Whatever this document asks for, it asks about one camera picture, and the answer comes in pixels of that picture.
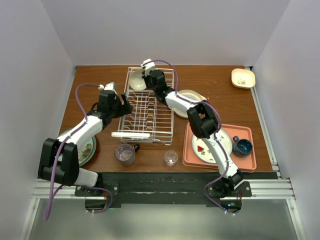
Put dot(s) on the cream square panda bowl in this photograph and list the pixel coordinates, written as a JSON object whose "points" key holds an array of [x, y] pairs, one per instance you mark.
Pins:
{"points": [[243, 78]]}

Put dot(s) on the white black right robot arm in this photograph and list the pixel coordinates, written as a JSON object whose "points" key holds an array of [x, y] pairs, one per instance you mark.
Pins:
{"points": [[204, 123]]}

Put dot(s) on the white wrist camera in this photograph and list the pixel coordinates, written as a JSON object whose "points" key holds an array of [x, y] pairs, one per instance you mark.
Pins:
{"points": [[147, 66], [108, 87]]}

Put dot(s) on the light green plate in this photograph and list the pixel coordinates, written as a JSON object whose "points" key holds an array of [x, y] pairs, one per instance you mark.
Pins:
{"points": [[62, 133]]}

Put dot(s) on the white bowl with blue dashes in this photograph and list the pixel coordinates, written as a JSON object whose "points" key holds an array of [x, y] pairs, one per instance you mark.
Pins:
{"points": [[136, 82]]}

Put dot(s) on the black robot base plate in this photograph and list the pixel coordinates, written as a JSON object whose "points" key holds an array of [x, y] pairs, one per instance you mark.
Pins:
{"points": [[180, 188]]}

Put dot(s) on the white wire dish rack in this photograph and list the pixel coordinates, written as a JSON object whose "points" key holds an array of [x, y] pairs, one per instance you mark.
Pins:
{"points": [[150, 120]]}

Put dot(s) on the small clear glass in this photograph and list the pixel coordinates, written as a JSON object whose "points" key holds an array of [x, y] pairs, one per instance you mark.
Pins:
{"points": [[171, 158]]}

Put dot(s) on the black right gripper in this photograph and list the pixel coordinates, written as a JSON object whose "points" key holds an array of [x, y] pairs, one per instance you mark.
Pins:
{"points": [[145, 78]]}

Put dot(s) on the floral plate under green plate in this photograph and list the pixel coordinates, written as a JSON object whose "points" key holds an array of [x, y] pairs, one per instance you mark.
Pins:
{"points": [[86, 153]]}

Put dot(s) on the cream plate with blue swirl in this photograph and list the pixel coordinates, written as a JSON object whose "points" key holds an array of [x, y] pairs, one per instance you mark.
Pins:
{"points": [[191, 95]]}

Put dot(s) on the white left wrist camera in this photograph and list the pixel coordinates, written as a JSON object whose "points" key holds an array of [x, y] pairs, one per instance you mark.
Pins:
{"points": [[108, 87]]}

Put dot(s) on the dark blue ceramic mug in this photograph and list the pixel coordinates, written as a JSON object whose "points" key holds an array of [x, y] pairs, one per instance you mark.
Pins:
{"points": [[241, 147]]}

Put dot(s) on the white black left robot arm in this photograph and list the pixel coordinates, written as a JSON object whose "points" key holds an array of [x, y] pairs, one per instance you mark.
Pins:
{"points": [[67, 172]]}

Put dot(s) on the white watermelon pattern plate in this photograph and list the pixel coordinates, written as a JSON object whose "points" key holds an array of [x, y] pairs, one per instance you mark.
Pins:
{"points": [[202, 151]]}

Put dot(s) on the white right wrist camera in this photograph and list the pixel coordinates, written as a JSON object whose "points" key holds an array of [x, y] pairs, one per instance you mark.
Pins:
{"points": [[147, 66]]}

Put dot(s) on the purple translucent measuring cup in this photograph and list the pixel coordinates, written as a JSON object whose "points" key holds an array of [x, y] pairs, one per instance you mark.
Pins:
{"points": [[125, 153]]}

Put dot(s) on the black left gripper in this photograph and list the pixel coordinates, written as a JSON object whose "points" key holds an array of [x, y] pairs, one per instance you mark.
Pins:
{"points": [[124, 109]]}

